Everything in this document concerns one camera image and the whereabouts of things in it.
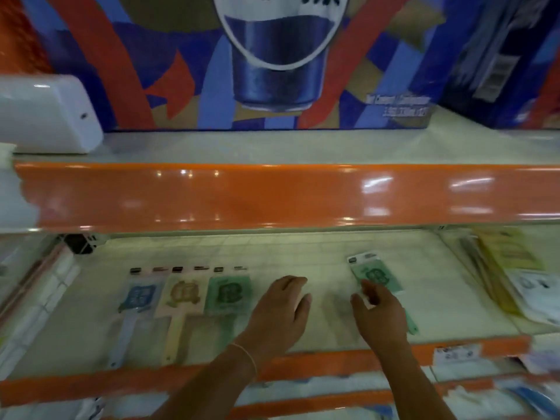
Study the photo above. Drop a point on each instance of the pile of round mirror packets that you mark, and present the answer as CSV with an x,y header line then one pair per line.
x,y
503,249

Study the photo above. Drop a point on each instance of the person's left hand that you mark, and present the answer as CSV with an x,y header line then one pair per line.
x,y
275,319

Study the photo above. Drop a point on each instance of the orange edged white shelf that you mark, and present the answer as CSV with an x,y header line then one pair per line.
x,y
262,196

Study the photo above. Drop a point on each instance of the blue plastic item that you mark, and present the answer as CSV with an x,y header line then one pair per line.
x,y
531,398

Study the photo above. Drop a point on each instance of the person's right forearm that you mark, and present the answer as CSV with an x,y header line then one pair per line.
x,y
411,380

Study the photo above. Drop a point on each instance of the small white paper tag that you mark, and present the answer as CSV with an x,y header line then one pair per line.
x,y
13,201

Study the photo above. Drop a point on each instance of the white power adapter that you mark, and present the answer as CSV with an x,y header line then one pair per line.
x,y
43,113

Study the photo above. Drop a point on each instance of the white handwritten price label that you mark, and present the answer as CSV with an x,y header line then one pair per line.
x,y
457,355

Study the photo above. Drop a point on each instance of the person's right hand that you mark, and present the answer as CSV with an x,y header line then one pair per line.
x,y
383,319

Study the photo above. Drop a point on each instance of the purple white packet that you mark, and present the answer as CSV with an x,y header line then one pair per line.
x,y
540,362

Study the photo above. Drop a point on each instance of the blue printed drink carton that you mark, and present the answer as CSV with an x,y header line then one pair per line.
x,y
481,39
372,61

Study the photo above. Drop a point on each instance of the person's left forearm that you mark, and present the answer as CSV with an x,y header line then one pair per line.
x,y
205,389

